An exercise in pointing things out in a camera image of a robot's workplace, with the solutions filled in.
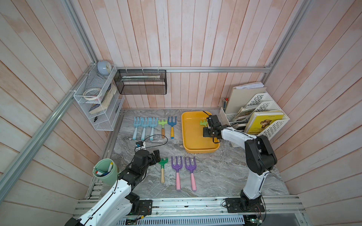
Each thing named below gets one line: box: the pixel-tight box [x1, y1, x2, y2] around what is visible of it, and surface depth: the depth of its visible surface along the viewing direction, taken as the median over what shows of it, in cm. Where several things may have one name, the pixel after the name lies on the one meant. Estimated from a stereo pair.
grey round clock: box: [97, 60, 112, 76], surface depth 83 cm
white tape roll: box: [82, 88, 102, 101], surface depth 72 cm
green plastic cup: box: [92, 158, 119, 187], surface depth 77 cm
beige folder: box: [225, 81, 267, 114], surface depth 97 cm
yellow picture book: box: [244, 110, 285, 135], surface depth 85 cm
